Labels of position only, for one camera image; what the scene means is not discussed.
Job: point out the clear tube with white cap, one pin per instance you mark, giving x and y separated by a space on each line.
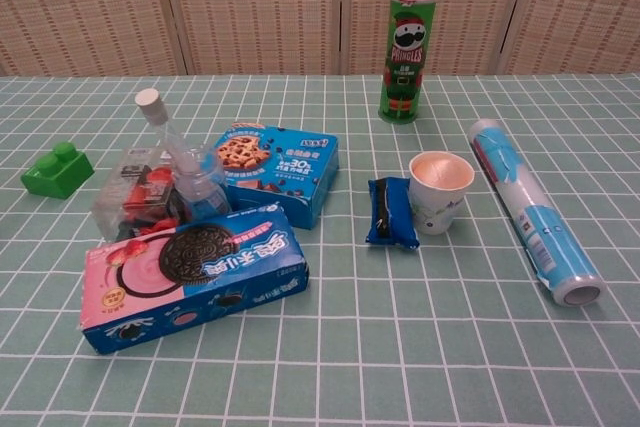
150 104

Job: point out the blue chocolate chip cookie box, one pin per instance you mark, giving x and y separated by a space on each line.
280 167

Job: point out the pink blue Oreo box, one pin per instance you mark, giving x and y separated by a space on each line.
200 267

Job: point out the small blue Oreo packet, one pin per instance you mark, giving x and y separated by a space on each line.
395 217

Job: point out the white paper cup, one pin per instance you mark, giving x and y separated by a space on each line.
440 197

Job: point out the green Pringles can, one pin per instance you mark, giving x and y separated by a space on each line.
407 72

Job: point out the green grid tablecloth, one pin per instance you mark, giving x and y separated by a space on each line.
350 347

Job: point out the clear bag of snacks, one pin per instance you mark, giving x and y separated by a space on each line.
135 192

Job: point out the bamboo folding screen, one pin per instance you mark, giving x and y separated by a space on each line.
250 7

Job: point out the blue cling film roll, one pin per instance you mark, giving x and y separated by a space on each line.
540 217

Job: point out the green toy brick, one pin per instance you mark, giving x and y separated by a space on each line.
55 177

